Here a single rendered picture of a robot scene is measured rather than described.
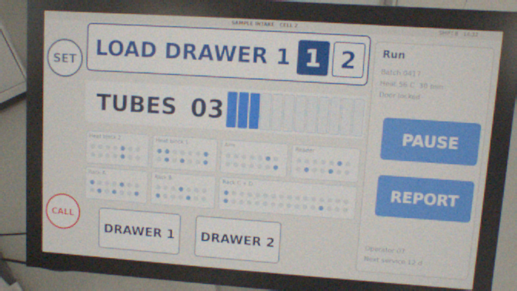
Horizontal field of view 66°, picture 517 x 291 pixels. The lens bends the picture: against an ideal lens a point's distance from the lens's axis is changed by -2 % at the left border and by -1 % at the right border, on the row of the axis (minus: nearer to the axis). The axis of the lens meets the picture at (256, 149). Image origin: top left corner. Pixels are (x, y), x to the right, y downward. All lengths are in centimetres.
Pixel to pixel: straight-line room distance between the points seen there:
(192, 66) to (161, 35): 5
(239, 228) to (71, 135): 21
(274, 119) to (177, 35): 13
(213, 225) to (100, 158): 14
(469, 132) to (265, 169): 21
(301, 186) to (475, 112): 19
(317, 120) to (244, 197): 11
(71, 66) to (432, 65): 38
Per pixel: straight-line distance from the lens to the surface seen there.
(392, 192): 44
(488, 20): 47
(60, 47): 49
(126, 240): 48
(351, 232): 44
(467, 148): 46
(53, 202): 50
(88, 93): 47
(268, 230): 44
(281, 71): 42
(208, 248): 45
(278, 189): 43
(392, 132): 43
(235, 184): 43
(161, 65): 44
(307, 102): 42
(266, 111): 42
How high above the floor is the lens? 138
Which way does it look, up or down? 46 degrees down
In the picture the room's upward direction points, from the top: straight up
